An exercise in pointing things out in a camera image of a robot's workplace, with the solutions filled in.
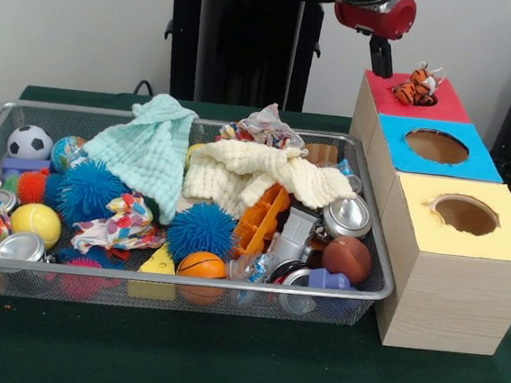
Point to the orange striped plush tiger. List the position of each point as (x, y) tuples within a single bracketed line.
[(412, 91)]

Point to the orange basketball toy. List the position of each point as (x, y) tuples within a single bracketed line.
[(203, 268)]

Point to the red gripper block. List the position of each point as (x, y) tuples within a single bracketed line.
[(376, 19)]

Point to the cream muslin cloth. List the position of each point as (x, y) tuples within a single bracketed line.
[(257, 173)]

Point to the wooden box with three holes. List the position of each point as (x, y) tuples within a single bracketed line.
[(453, 301)]

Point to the silver drink can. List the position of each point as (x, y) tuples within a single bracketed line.
[(348, 216)]

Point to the clear mesh bin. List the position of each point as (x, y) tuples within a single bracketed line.
[(91, 295)]

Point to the orange plastic block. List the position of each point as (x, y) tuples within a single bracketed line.
[(261, 221)]

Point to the black and white soccer ball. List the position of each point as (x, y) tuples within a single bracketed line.
[(27, 142)]

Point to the blue fuzzy ball with eyes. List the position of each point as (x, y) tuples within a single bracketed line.
[(90, 191)]

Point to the mint knitted cloth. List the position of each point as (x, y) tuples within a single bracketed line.
[(150, 154)]

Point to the blue spiky ball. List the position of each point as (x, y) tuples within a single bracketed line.
[(201, 234)]

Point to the globe print ball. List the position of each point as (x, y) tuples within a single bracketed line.
[(65, 153)]

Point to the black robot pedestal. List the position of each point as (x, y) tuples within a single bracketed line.
[(247, 41)]

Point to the dark green tablecloth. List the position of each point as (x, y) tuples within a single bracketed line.
[(220, 364)]

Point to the brown football toy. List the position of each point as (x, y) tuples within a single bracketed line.
[(347, 259)]

